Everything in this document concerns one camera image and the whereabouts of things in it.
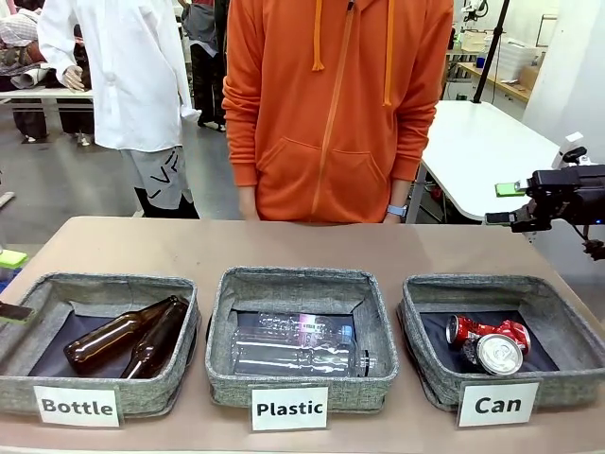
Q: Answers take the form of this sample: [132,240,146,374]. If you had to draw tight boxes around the white Can label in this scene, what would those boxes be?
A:
[456,380,542,428]

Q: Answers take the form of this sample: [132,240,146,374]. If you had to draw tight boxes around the pink label plastic bottle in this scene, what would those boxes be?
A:
[233,311,355,349]

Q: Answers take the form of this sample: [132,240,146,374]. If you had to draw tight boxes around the white Plastic label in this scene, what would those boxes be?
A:
[250,386,331,432]

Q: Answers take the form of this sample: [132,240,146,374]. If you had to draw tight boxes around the long white table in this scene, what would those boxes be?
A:
[0,87,95,104]

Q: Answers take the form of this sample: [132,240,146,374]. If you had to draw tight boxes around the clear plastic bottle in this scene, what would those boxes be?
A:
[231,330,379,378]

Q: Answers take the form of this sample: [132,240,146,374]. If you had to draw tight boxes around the wooden workbench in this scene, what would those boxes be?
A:
[457,61,531,103]

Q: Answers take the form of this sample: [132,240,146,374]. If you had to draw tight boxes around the white Bottle label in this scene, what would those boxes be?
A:
[32,385,122,428]

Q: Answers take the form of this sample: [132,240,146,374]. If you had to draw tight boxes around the gray basket labelled Bottle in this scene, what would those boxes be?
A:
[0,271,199,418]

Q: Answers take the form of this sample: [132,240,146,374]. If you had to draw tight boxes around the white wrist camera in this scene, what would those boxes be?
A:
[550,131,588,169]

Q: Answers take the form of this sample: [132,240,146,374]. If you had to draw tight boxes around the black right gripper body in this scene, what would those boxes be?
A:
[525,164,605,228]

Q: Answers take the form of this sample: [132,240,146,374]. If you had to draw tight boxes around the gray basket labelled Can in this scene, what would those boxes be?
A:
[399,273,605,412]

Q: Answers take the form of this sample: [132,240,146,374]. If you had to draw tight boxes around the white storage boxes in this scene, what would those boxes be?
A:
[499,40,549,68]

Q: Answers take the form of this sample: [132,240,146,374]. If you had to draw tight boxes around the black tripod pole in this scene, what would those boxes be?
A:
[472,0,512,104]

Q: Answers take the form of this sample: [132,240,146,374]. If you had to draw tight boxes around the gray basket labelled Plastic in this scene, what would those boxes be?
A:
[204,266,401,413]

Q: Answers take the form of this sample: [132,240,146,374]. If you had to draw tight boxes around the crushed red can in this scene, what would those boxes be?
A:
[446,314,533,356]

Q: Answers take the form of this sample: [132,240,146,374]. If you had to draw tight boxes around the person's left forearm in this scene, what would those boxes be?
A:
[389,179,409,207]

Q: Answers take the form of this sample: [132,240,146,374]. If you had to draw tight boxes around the person in orange hoodie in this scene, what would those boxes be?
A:
[221,0,455,224]

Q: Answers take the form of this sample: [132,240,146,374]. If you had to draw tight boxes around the brown glass bottle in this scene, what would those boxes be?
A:
[120,300,190,380]
[62,295,181,375]

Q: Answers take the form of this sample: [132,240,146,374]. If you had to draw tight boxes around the mannequin in white shirt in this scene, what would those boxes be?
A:
[36,0,204,219]

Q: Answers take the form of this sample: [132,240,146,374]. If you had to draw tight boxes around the person's right forearm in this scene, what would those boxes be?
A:
[236,184,259,209]

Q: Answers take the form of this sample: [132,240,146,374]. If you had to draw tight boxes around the dark soda can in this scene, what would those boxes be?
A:
[460,333,526,377]

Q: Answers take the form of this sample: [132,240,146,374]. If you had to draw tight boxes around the background person in dark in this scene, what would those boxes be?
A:
[181,0,229,132]

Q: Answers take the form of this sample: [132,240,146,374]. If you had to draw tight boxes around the white rounded table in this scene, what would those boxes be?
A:
[418,98,562,223]

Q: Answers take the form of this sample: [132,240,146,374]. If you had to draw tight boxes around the pile of clothes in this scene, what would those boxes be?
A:
[0,16,51,91]

